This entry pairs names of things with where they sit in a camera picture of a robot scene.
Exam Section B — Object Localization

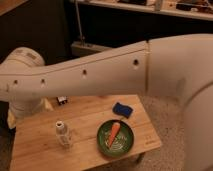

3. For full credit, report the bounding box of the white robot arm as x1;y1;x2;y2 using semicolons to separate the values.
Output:
0;34;213;171

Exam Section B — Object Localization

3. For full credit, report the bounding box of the blue sponge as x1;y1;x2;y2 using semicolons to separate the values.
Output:
112;102;133;118

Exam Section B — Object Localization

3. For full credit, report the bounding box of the orange carrot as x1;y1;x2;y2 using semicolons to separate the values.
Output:
108;122;120;147

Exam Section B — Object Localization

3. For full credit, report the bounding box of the metal pole with base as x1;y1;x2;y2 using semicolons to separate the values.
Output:
71;0;110;57

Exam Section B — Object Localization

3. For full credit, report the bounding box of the small black white object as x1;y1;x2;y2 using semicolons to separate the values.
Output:
57;96;68;105

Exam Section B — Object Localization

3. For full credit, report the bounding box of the wooden table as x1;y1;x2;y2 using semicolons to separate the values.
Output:
10;95;162;171

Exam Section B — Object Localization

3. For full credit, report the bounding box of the green round plate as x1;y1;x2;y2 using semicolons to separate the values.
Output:
97;120;134;158

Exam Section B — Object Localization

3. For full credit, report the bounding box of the background shelf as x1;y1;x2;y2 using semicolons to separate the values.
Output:
77;0;213;21

